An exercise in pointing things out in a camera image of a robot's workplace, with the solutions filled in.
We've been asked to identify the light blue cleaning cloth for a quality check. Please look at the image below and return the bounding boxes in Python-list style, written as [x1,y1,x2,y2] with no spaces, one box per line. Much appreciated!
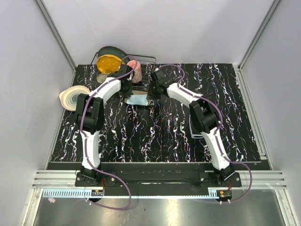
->
[125,94,150,106]

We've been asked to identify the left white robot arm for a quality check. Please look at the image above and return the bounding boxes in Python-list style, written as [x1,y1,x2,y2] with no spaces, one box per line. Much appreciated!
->
[75,65,134,186]

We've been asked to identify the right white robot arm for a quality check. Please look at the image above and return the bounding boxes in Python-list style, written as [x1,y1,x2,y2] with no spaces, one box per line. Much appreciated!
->
[148,69,235,187]

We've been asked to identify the pink patterned cup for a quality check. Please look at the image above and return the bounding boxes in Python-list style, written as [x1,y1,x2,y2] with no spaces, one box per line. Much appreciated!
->
[127,60,142,83]

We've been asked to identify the grey patterned small plate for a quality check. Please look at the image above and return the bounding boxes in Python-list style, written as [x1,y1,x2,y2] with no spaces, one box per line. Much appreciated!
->
[96,73,109,83]

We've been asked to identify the yellow dotted plate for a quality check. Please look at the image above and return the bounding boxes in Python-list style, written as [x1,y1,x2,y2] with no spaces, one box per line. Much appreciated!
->
[96,54,121,73]

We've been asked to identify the dark green plate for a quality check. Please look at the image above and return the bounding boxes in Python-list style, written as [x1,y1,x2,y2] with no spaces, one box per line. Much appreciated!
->
[97,46,127,60]

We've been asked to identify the cream bowl with rings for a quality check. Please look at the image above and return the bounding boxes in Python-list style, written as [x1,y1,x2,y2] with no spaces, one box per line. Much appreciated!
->
[59,85,90,112]

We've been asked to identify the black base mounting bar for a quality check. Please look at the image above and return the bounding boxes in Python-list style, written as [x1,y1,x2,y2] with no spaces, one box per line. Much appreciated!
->
[75,162,242,188]

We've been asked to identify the black wire dish rack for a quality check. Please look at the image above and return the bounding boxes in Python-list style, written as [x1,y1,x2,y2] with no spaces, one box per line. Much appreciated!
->
[88,55,156,91]

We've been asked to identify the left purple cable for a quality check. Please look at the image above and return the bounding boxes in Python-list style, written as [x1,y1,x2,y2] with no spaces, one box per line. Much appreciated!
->
[79,55,139,210]

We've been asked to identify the white frame sunglasses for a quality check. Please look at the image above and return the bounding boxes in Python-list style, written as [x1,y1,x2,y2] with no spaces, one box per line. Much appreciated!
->
[189,122,203,139]

